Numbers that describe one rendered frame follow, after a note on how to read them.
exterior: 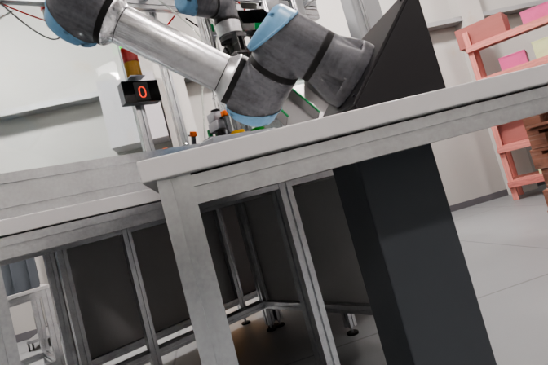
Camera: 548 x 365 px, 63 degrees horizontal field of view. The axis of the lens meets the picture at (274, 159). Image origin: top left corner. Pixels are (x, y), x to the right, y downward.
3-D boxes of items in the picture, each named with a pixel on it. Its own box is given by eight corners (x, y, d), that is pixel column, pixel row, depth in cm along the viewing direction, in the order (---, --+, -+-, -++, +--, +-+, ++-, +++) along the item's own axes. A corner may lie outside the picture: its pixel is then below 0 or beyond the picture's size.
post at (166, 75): (203, 199, 257) (146, -27, 268) (196, 200, 254) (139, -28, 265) (200, 200, 260) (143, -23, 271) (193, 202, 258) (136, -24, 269)
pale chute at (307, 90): (345, 116, 167) (348, 106, 165) (316, 122, 161) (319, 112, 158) (304, 85, 186) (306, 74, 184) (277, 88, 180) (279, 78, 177)
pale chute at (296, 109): (316, 120, 158) (319, 110, 155) (285, 127, 152) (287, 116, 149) (276, 86, 177) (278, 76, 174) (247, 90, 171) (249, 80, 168)
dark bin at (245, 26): (286, 28, 162) (285, 6, 160) (255, 29, 156) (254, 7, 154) (250, 28, 185) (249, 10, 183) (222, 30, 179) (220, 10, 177)
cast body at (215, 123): (230, 126, 145) (224, 106, 146) (218, 128, 142) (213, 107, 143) (218, 134, 152) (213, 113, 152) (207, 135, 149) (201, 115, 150)
